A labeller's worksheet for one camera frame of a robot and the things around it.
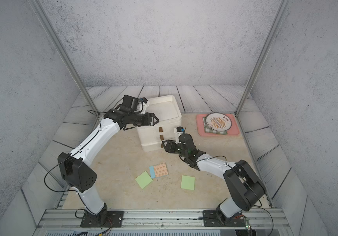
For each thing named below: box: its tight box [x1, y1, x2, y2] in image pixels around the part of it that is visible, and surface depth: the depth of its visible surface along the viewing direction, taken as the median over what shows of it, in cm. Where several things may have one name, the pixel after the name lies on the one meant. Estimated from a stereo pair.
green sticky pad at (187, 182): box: [180, 175, 196, 191], surface depth 86 cm
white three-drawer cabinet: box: [136, 94, 182, 153], surface depth 93 cm
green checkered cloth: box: [202, 116, 228, 135], surface depth 110 cm
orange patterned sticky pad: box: [153, 162, 169, 178], surface depth 91 cm
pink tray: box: [196, 113, 240, 136], surface depth 113 cm
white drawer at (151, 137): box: [137, 132, 166, 145], surface depth 93 cm
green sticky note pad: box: [134, 171, 154, 190], surface depth 88 cm
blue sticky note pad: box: [149, 165, 156, 179], surface depth 91 cm
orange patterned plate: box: [205, 112, 232, 132], surface depth 117 cm
